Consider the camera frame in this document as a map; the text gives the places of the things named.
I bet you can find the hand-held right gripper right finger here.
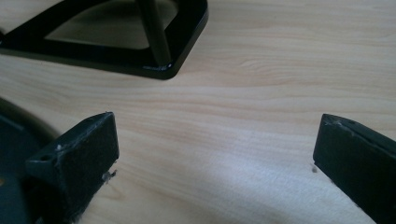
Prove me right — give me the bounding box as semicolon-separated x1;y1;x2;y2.
312;113;396;224

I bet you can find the red and black shoe rack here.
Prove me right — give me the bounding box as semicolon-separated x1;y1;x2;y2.
0;0;209;80

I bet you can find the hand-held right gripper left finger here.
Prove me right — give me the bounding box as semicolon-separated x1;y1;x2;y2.
25;111;120;224

